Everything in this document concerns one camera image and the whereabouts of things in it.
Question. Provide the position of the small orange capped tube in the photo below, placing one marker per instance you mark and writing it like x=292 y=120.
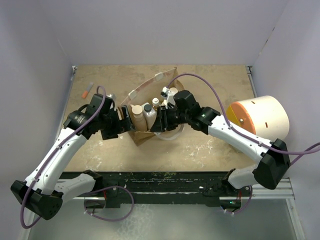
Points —
x=87 y=90

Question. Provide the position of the white bottle with black cap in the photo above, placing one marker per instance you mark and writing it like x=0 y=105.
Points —
x=149 y=114

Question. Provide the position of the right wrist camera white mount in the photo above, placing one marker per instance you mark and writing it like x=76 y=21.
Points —
x=168 y=93

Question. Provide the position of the brown burlap canvas bag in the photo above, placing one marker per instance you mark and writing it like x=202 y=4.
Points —
x=144 y=94

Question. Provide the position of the cream cylinder with orange lid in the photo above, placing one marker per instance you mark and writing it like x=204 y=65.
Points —
x=263 y=116

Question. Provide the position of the tan pump lotion bottle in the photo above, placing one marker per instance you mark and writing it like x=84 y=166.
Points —
x=138 y=118

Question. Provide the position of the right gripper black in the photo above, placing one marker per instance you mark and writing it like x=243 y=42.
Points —
x=162 y=122

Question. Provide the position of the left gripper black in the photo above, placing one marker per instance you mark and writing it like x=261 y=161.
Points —
x=121 y=126

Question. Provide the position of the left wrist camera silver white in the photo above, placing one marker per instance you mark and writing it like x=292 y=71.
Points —
x=111 y=96

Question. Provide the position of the clear amber liquid bottle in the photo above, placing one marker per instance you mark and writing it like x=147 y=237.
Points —
x=156 y=103

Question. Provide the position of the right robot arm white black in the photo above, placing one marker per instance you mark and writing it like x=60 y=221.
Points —
x=271 y=157

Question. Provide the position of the beige jar at bag rear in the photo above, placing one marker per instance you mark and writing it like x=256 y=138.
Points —
x=172 y=88

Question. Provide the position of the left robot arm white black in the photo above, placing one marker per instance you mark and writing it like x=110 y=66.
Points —
x=41 y=192

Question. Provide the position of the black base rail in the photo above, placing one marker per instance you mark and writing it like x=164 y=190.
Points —
x=167 y=188

